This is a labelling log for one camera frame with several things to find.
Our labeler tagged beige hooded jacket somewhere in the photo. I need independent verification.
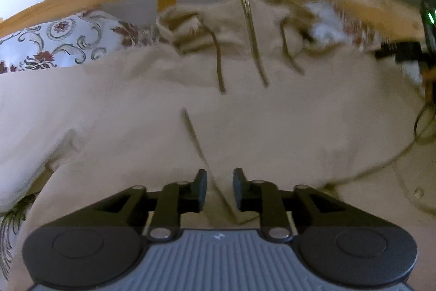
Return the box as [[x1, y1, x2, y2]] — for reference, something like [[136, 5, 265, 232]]
[[0, 0, 436, 291]]

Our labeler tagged floral pillow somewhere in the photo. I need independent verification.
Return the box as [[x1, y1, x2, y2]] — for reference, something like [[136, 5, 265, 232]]
[[305, 0, 384, 51], [0, 10, 165, 74]]

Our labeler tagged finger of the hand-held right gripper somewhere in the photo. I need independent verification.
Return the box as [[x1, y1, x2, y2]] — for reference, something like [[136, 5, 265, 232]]
[[375, 41, 425, 64]]

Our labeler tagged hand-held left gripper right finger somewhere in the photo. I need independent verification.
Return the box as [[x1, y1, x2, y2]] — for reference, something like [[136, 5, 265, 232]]
[[232, 167, 370, 242]]

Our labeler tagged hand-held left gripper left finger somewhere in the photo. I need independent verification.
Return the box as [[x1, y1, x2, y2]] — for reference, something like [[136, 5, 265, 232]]
[[72, 169, 208, 242]]

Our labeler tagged dark cable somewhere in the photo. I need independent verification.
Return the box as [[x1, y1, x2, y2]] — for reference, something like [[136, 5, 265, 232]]
[[413, 97, 436, 146]]

